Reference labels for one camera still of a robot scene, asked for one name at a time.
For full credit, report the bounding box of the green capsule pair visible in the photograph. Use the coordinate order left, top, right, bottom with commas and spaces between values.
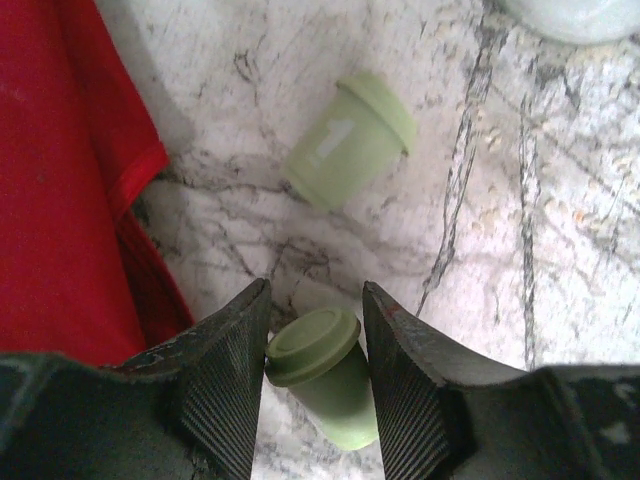
265, 307, 378, 451

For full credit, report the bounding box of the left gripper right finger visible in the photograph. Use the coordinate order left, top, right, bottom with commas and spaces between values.
362, 282, 639, 479

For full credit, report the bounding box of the green lid cup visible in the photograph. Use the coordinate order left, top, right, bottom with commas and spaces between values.
498, 0, 639, 45

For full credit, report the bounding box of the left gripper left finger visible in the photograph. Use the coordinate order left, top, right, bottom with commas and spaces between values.
1, 279, 271, 479

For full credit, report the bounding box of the red cloth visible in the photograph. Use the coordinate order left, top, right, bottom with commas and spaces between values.
1, 1, 194, 365

